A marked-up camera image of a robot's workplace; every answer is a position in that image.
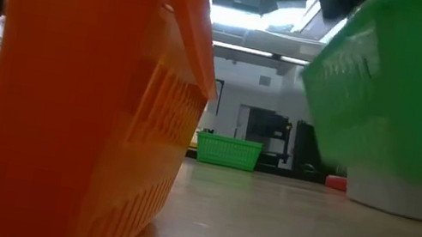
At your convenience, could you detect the black equipment rack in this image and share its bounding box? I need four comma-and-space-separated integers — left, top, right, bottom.
239, 106, 298, 170

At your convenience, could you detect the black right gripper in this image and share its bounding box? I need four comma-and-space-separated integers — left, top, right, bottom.
311, 0, 383, 29

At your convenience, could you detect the red desk lamp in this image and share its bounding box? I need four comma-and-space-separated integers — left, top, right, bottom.
323, 173, 350, 193

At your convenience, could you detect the black cabinet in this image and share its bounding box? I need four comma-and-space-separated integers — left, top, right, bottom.
288, 119, 331, 179

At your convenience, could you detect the grey plastic basket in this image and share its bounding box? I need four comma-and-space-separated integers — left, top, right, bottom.
340, 158, 422, 224

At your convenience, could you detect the orange plastic mesh basket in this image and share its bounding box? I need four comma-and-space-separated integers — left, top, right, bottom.
0, 0, 234, 237

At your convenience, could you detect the green plastic mesh basket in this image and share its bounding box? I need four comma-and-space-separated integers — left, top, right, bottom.
191, 129, 265, 174
286, 0, 422, 184

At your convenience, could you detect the ceiling light strip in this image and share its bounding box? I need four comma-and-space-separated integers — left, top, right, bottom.
210, 39, 310, 68

